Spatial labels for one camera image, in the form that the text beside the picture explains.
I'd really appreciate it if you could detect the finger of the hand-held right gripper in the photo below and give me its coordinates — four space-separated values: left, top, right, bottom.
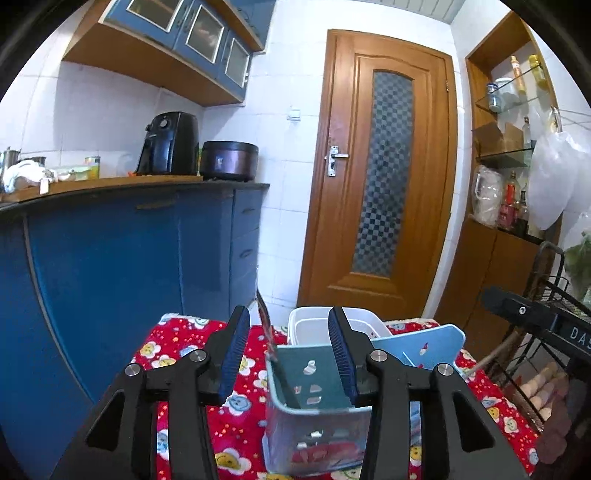
481 286 557 332

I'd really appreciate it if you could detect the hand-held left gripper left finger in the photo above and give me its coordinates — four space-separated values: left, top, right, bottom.
51 305 251 480

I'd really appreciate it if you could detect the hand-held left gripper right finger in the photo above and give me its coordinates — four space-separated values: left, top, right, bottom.
328 306 529 480

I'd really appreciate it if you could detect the blue plastic utensil box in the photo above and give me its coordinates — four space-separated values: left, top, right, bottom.
263 324 465 477

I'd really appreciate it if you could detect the white plastic container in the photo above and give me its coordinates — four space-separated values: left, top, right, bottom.
288 306 389 347

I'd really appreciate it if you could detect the metal serving spoon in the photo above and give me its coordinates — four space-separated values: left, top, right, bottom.
255 288 302 409

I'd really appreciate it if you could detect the wooden shelf unit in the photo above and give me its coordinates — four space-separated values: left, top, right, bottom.
436 10 570 365

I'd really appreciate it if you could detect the pile of eggs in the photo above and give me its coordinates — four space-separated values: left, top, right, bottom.
516 361 570 418

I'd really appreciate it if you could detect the bag of green vegetables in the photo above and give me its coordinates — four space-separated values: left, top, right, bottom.
563 231 591 302

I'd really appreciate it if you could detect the dark glass bottle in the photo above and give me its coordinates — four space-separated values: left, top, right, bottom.
514 189 530 236

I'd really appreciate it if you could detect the red bottle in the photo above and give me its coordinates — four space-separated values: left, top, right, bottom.
498 172 518 231

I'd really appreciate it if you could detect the white plastic jug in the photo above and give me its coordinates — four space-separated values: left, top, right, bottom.
471 165 504 227

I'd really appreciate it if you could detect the red floral tablecloth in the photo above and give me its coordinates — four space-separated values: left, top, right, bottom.
131 314 541 480

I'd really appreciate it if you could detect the white plastic bag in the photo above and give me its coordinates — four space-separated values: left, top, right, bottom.
527 131 591 231

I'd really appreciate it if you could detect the wooden door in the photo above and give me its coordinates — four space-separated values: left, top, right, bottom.
298 29 458 320

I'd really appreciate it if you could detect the blue kitchen counter cabinet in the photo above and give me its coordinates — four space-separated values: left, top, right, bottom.
0 175 271 467

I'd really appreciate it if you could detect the cardboard box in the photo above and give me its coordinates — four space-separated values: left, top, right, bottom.
472 121 525 158

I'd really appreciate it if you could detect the dark rice cooker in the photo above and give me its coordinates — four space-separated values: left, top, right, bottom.
199 141 260 182

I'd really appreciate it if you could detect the black air fryer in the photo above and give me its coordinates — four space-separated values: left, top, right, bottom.
135 112 200 176

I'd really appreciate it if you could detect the orange bottle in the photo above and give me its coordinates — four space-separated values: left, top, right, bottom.
510 55 527 96

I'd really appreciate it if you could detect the yellow bottle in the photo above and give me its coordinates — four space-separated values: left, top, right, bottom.
528 54 548 91

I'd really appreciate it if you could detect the white cloth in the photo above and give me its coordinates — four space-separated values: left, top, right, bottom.
2 159 59 191

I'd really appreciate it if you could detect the black wire rack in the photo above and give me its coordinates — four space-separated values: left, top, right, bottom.
485 241 591 437

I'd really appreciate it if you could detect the metal door handle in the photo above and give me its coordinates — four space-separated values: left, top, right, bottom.
327 144 350 177

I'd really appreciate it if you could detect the blue wall cabinet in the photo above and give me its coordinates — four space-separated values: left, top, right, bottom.
61 0 278 108

